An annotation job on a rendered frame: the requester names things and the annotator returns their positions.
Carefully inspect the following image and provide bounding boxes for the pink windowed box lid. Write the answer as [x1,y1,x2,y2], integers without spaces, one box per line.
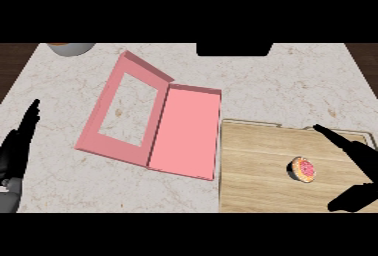
[74,50,176,168]

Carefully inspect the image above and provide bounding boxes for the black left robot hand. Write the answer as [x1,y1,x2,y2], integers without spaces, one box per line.
[0,98,42,183]

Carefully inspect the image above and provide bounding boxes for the black appliance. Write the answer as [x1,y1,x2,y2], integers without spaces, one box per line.
[195,42,275,57]

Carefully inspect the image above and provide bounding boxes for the wooden tray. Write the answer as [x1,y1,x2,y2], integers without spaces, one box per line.
[218,118,378,214]

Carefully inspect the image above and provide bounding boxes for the grey bowl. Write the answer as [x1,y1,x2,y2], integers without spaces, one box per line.
[46,42,97,58]

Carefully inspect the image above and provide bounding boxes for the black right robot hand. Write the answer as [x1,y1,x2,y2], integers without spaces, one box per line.
[312,123,378,213]

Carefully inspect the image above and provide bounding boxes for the pink cardboard box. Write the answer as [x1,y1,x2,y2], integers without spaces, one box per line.
[147,83,223,182]

